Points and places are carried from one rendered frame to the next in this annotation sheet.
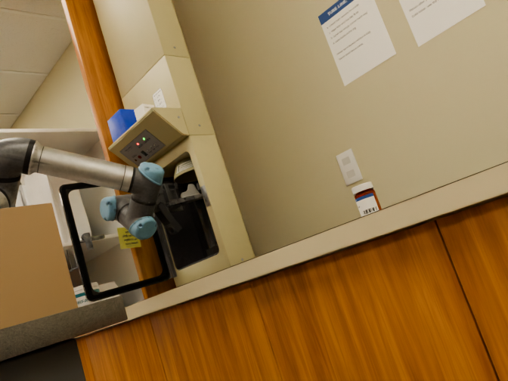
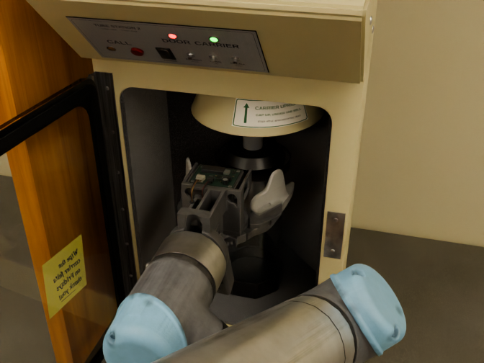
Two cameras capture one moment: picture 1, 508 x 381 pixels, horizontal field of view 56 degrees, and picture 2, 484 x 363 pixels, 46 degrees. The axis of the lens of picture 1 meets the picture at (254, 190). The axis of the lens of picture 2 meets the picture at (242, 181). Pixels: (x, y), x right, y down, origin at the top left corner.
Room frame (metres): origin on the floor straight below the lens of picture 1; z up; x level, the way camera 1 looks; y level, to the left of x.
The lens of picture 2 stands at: (1.07, 0.54, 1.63)
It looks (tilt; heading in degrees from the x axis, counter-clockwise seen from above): 31 degrees down; 331
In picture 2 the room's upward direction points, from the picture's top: straight up
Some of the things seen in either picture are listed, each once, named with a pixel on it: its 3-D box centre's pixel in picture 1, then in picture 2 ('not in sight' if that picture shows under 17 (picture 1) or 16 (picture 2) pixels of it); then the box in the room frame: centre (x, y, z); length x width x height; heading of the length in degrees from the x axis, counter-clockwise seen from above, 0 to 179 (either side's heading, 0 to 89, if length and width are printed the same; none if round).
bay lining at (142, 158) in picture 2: (209, 207); (246, 176); (1.72, 0.17, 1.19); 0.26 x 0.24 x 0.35; 46
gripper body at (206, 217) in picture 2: (162, 199); (210, 220); (1.57, 0.30, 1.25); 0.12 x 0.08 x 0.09; 136
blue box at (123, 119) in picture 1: (128, 126); not in sight; (1.64, 0.36, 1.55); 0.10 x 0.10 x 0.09; 46
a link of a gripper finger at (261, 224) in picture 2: (181, 201); (251, 218); (1.59, 0.24, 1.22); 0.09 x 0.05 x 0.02; 102
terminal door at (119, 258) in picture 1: (116, 234); (40, 285); (1.62, 0.50, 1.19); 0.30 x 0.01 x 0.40; 131
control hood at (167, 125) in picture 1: (147, 141); (202, 33); (1.59, 0.30, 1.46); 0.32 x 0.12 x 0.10; 46
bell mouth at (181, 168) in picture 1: (195, 167); (257, 88); (1.69, 0.18, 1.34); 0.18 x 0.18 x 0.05
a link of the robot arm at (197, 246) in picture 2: not in sight; (185, 267); (1.52, 0.36, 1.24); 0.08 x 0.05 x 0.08; 46
